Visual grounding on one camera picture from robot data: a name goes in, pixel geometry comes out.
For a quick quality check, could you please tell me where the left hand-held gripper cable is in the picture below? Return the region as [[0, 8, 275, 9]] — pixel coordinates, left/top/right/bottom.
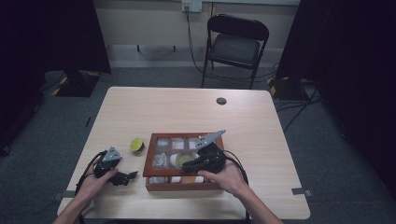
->
[[74, 150, 108, 195]]

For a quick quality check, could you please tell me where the black folding chair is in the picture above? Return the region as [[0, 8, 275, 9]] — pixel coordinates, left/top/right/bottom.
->
[[201, 13, 271, 91]]

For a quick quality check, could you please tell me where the right hand-held gripper cable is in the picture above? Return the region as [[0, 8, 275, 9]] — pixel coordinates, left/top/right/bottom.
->
[[221, 149, 250, 224]]

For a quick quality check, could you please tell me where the person's right hand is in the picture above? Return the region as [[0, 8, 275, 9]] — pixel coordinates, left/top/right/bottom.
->
[[197, 161, 250, 199]]

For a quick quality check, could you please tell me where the grey tape strip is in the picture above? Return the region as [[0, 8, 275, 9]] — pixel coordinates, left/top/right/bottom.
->
[[52, 189, 78, 201], [290, 187, 313, 198]]

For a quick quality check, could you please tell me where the group of white packets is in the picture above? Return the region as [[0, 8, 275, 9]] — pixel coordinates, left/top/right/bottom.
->
[[148, 137, 205, 185]]

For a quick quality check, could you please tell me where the bundle of black floor cables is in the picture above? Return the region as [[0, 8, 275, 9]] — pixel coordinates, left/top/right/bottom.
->
[[275, 83, 325, 133]]

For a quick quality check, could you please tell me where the hand-held gripper cable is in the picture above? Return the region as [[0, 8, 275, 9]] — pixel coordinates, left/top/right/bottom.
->
[[221, 149, 250, 224], [74, 150, 108, 195]]

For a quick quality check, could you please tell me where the black curtain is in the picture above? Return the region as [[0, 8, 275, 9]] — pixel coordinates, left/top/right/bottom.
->
[[0, 0, 112, 157], [275, 0, 396, 200]]

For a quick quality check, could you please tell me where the white and green round container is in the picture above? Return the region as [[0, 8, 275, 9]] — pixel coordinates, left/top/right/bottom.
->
[[169, 151, 200, 171]]

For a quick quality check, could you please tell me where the black stand base striped tape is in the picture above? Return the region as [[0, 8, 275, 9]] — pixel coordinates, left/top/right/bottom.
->
[[266, 76, 310, 102], [50, 69, 102, 98]]

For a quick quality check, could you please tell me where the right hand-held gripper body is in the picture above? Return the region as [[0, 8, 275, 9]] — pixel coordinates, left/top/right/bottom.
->
[[193, 129, 228, 175]]

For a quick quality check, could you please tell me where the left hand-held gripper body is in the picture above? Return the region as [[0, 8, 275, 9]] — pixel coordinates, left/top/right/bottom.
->
[[93, 146, 123, 179]]

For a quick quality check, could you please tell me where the white wall socket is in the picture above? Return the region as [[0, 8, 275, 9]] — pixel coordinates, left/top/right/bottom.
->
[[181, 0, 204, 14]]

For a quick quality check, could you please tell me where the wooden box with glass lid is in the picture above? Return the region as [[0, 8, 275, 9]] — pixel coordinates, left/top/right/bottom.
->
[[143, 133, 226, 192]]

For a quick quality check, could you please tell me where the person's left hand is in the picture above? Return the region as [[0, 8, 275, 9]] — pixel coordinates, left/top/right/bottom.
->
[[75, 168, 120, 203]]

